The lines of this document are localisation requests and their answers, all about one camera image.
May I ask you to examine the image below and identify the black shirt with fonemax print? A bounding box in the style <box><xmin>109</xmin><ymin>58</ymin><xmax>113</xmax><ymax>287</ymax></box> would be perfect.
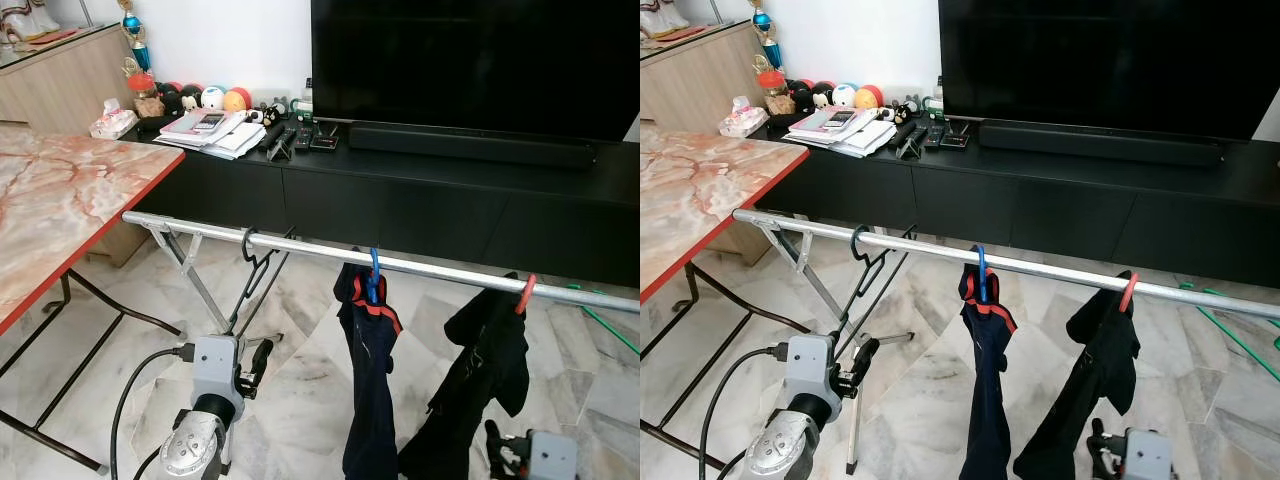
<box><xmin>1012</xmin><ymin>270</ymin><xmax>1143</xmax><ymax>480</ymax></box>
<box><xmin>398</xmin><ymin>272</ymin><xmax>531</xmax><ymax>480</ymax></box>

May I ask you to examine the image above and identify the black clothes hanger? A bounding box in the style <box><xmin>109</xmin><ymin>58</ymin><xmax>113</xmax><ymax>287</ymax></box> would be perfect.
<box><xmin>833</xmin><ymin>226</ymin><xmax>913</xmax><ymax>336</ymax></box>
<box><xmin>232</xmin><ymin>228</ymin><xmax>299</xmax><ymax>331</ymax></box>

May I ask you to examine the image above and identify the green plastic clothes hanger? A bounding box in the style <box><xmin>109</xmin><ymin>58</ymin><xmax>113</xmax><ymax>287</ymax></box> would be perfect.
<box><xmin>1178</xmin><ymin>283</ymin><xmax>1280</xmax><ymax>381</ymax></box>
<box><xmin>563</xmin><ymin>283</ymin><xmax>641</xmax><ymax>355</ymax></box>

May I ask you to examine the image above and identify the navy shirt red collar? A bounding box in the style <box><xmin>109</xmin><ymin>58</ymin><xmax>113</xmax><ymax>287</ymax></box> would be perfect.
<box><xmin>333</xmin><ymin>262</ymin><xmax>404</xmax><ymax>480</ymax></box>
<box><xmin>957</xmin><ymin>260</ymin><xmax>1019</xmax><ymax>480</ymax></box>

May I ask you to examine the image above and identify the silver metal clothes rack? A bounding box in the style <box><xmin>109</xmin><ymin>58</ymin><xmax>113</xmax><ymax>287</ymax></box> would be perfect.
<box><xmin>733</xmin><ymin>207</ymin><xmax>1280</xmax><ymax>477</ymax></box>
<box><xmin>122</xmin><ymin>210</ymin><xmax>641</xmax><ymax>346</ymax></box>

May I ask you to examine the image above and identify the white paper stack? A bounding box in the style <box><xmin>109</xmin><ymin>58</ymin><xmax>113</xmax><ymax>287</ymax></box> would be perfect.
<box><xmin>782</xmin><ymin>106</ymin><xmax>898</xmax><ymax>159</ymax></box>
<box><xmin>152</xmin><ymin>108</ymin><xmax>269</xmax><ymax>161</ymax></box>

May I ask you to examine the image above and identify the black television console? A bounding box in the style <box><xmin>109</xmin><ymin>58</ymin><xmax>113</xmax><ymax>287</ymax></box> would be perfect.
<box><xmin>130</xmin><ymin>112</ymin><xmax>641</xmax><ymax>291</ymax></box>
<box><xmin>765</xmin><ymin>112</ymin><xmax>1280</xmax><ymax>291</ymax></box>

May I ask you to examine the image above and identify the marble top folding table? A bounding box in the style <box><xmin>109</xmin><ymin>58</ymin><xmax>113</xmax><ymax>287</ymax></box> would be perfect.
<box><xmin>0</xmin><ymin>125</ymin><xmax>187</xmax><ymax>474</ymax></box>
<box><xmin>640</xmin><ymin>125</ymin><xmax>811</xmax><ymax>471</ymax></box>

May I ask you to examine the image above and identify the pink white tissue pack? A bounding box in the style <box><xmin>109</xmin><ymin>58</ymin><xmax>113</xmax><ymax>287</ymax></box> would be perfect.
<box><xmin>90</xmin><ymin>97</ymin><xmax>139</xmax><ymax>139</ymax></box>
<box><xmin>718</xmin><ymin>95</ymin><xmax>769</xmax><ymax>138</ymax></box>

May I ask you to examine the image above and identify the red lid glass jar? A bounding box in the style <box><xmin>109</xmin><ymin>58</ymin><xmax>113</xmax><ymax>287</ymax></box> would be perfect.
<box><xmin>757</xmin><ymin>70</ymin><xmax>796</xmax><ymax>116</ymax></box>
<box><xmin>128</xmin><ymin>72</ymin><xmax>167</xmax><ymax>119</ymax></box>

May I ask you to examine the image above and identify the black soundbar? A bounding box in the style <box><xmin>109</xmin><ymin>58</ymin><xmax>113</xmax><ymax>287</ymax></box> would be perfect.
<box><xmin>978</xmin><ymin>118</ymin><xmax>1226</xmax><ymax>169</ymax></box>
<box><xmin>348</xmin><ymin>120</ymin><xmax>598</xmax><ymax>171</ymax></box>

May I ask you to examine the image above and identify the light wooden sideboard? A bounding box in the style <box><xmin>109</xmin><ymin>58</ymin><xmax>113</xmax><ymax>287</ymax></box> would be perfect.
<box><xmin>0</xmin><ymin>22</ymin><xmax>136</xmax><ymax>136</ymax></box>
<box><xmin>640</xmin><ymin>22</ymin><xmax>769</xmax><ymax>136</ymax></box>

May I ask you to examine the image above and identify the blue and gold trophy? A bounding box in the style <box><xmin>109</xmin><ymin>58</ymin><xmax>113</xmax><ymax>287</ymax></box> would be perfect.
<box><xmin>118</xmin><ymin>0</ymin><xmax>151</xmax><ymax>71</ymax></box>
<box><xmin>750</xmin><ymin>0</ymin><xmax>783</xmax><ymax>71</ymax></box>

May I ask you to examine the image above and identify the black flat television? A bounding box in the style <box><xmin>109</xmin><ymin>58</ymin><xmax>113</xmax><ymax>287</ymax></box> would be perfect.
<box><xmin>311</xmin><ymin>0</ymin><xmax>641</xmax><ymax>143</ymax></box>
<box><xmin>938</xmin><ymin>0</ymin><xmax>1280</xmax><ymax>143</ymax></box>

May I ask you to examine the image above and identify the white ceramic figurine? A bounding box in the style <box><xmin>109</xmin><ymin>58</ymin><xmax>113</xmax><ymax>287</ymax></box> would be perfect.
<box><xmin>5</xmin><ymin>0</ymin><xmax>61</xmax><ymax>41</ymax></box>
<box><xmin>640</xmin><ymin>0</ymin><xmax>691</xmax><ymax>41</ymax></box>

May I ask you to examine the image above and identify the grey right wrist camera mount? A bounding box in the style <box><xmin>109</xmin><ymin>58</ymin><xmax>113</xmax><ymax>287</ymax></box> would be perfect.
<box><xmin>528</xmin><ymin>431</ymin><xmax>579</xmax><ymax>480</ymax></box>
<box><xmin>1122</xmin><ymin>428</ymin><xmax>1176</xmax><ymax>480</ymax></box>

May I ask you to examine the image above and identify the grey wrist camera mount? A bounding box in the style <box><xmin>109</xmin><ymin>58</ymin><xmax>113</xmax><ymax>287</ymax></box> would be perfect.
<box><xmin>785</xmin><ymin>335</ymin><xmax>843</xmax><ymax>406</ymax></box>
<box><xmin>190</xmin><ymin>335</ymin><xmax>246</xmax><ymax>421</ymax></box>
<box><xmin>528</xmin><ymin>431</ymin><xmax>579</xmax><ymax>480</ymax></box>
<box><xmin>1122</xmin><ymin>428</ymin><xmax>1176</xmax><ymax>480</ymax></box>

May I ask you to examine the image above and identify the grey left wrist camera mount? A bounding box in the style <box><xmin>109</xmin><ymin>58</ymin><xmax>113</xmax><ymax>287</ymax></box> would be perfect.
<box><xmin>785</xmin><ymin>335</ymin><xmax>843</xmax><ymax>406</ymax></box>
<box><xmin>190</xmin><ymin>335</ymin><xmax>246</xmax><ymax>421</ymax></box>

